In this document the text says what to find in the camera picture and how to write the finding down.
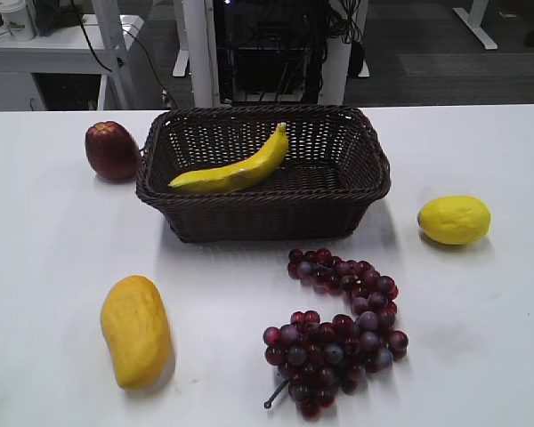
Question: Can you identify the white side table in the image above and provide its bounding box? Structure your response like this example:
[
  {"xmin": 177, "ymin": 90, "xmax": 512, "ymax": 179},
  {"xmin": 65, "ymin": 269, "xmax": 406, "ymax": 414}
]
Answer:
[{"xmin": 0, "ymin": 15, "xmax": 160, "ymax": 111}]

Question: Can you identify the white desk foot right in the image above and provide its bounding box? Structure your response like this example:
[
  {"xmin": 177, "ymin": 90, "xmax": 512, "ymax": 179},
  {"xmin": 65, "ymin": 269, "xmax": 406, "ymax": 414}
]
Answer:
[{"xmin": 453, "ymin": 0, "xmax": 498, "ymax": 51}]

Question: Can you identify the orange yellow mango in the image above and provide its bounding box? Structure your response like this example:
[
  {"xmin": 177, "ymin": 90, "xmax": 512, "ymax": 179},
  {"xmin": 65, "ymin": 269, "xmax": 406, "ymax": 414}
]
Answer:
[{"xmin": 101, "ymin": 275, "xmax": 172, "ymax": 390}]

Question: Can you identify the yellow banana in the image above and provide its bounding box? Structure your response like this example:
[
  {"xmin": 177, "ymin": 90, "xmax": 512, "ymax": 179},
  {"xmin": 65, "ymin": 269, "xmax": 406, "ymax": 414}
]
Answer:
[{"xmin": 168, "ymin": 122, "xmax": 289, "ymax": 194}]

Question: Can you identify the white desk leg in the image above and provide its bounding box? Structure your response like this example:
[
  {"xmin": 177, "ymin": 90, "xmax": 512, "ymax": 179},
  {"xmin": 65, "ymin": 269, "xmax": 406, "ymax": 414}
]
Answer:
[{"xmin": 172, "ymin": 0, "xmax": 219, "ymax": 108}]

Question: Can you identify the white paper cup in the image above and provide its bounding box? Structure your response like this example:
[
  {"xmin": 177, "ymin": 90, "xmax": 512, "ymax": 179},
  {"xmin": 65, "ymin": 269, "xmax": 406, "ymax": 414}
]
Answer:
[{"xmin": 0, "ymin": 0, "xmax": 36, "ymax": 42}]

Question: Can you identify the red grape bunch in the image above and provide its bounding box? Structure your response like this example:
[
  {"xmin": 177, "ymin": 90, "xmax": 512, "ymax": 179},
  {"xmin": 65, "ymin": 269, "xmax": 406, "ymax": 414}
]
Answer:
[{"xmin": 263, "ymin": 248, "xmax": 409, "ymax": 420}]

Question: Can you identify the red apple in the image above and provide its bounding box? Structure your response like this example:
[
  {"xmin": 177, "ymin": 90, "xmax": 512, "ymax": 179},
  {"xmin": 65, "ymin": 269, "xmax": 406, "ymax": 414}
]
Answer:
[{"xmin": 85, "ymin": 121, "xmax": 141, "ymax": 181}]

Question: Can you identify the black equipment rack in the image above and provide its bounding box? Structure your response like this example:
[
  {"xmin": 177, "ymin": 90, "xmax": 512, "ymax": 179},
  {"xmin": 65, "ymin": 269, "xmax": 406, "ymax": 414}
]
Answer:
[{"xmin": 213, "ymin": 1, "xmax": 329, "ymax": 105}]

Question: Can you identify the dark brown wicker basket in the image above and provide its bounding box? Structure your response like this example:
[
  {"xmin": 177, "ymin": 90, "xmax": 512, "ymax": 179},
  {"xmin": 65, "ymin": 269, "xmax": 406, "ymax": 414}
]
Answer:
[{"xmin": 136, "ymin": 104, "xmax": 391, "ymax": 243}]

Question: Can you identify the yellow lemon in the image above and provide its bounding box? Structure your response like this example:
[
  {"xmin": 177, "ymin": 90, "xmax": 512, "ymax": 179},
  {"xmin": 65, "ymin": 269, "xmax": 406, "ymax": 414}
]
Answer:
[{"xmin": 417, "ymin": 196, "xmax": 491, "ymax": 246}]

